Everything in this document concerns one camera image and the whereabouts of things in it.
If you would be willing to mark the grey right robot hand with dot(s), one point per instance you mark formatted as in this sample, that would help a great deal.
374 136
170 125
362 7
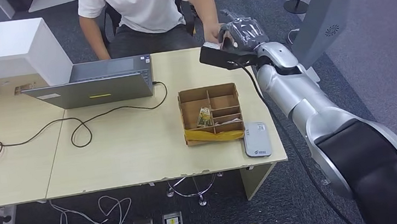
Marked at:
249 33

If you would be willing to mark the person's left hand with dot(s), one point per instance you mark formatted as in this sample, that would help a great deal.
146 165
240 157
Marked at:
213 35

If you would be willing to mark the person's left forearm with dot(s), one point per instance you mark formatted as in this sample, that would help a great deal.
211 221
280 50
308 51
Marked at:
208 8

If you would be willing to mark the person's right forearm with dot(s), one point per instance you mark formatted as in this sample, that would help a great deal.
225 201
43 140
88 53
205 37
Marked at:
95 44

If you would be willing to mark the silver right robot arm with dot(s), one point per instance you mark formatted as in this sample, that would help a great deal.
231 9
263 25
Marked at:
291 91

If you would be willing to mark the person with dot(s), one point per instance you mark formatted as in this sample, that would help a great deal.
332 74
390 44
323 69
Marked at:
145 11

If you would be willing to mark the green yellow room key card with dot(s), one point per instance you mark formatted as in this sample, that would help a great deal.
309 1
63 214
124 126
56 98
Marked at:
204 118

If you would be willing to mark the white key card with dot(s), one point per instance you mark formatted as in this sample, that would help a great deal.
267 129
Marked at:
230 121

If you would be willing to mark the grey card reader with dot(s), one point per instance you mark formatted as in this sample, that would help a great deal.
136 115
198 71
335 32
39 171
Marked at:
257 140

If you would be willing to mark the cardboard organizer box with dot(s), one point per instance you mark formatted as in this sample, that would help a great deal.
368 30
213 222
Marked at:
193 95

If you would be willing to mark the grey kiosk panel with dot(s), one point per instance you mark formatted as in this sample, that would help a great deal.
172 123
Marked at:
326 4

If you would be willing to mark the black office chair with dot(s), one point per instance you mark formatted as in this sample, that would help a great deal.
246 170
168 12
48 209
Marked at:
111 21

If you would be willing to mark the grey laptop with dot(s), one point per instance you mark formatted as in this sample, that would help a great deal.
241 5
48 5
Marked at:
91 92

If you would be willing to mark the chrome chair base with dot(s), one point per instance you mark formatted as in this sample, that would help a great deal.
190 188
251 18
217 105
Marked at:
202 201

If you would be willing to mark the white background furniture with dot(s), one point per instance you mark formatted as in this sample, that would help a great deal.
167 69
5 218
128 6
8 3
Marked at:
49 2

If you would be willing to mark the steel floor socket yellow label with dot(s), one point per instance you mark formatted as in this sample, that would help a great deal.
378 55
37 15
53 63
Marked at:
173 223

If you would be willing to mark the white desk partition box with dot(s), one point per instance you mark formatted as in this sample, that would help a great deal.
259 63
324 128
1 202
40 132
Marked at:
3 46

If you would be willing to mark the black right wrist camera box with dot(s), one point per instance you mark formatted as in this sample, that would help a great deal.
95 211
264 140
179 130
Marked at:
218 58

